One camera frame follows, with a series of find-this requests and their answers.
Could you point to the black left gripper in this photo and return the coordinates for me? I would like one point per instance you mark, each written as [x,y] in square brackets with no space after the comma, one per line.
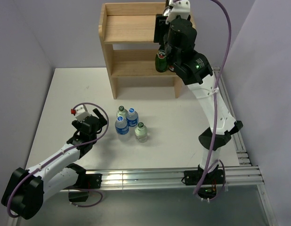
[92,123]

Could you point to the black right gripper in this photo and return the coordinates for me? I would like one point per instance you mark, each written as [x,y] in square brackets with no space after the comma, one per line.
[159,28]

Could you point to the black can yellow label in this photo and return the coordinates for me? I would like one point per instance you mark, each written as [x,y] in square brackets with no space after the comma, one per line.
[168,7]

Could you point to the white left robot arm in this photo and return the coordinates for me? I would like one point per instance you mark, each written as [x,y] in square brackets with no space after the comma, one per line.
[28,189]

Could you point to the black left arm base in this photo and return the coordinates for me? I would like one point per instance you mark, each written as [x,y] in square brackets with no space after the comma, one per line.
[84,181]

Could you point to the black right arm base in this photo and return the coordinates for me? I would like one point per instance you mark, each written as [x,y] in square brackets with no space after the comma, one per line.
[214,181]

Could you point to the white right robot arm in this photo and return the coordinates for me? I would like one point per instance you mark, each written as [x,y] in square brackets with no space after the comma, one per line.
[197,74]

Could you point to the wooden shelf unit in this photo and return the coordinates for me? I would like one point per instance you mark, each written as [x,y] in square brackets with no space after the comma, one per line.
[126,33]

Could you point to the rear glass bottle green cap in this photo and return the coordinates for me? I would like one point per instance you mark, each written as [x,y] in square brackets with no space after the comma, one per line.
[122,112]

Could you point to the clear water bottle blue label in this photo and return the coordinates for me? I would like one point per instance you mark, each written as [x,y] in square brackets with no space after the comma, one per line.
[122,129]

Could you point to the green glass bottle red label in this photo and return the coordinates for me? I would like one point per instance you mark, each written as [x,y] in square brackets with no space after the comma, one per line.
[161,64]

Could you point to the rear water bottle blue label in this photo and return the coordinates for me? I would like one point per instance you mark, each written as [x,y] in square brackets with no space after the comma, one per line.
[132,117]

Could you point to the dark green bottle yellow label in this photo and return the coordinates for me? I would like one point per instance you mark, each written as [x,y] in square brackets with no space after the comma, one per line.
[171,68]

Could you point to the clear glass bottle green cap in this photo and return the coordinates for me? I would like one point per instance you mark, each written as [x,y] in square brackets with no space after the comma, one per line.
[141,132]

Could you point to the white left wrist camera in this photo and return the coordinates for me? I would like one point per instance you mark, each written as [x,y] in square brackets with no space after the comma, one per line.
[80,113]

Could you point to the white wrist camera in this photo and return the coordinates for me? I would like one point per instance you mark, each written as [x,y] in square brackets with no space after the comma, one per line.
[80,113]
[180,8]

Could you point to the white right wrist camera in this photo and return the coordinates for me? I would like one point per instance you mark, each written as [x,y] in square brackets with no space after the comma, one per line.
[180,8]

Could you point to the aluminium rail frame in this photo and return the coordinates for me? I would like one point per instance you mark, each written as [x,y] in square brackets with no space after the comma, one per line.
[135,174]

